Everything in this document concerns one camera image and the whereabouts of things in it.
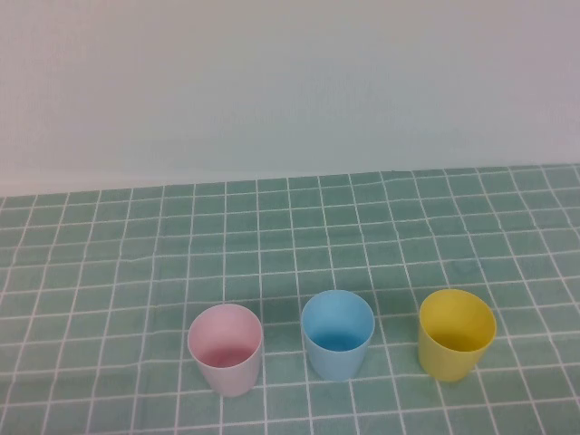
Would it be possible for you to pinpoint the pink plastic cup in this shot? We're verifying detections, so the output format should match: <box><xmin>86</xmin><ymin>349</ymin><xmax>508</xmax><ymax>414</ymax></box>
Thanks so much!
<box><xmin>188</xmin><ymin>304</ymin><xmax>265</xmax><ymax>399</ymax></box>

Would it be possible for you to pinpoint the yellow plastic cup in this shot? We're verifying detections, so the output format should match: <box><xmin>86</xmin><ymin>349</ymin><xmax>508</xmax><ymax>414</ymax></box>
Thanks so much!
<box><xmin>417</xmin><ymin>288</ymin><xmax>498</xmax><ymax>383</ymax></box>

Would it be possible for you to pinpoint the blue plastic cup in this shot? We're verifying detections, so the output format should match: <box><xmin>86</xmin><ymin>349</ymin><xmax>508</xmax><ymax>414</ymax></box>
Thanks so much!
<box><xmin>300</xmin><ymin>289</ymin><xmax>376</xmax><ymax>382</ymax></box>

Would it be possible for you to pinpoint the green white-checked tablecloth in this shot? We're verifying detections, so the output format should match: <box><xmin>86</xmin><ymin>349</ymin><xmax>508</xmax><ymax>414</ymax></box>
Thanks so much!
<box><xmin>0</xmin><ymin>163</ymin><xmax>580</xmax><ymax>435</ymax></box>

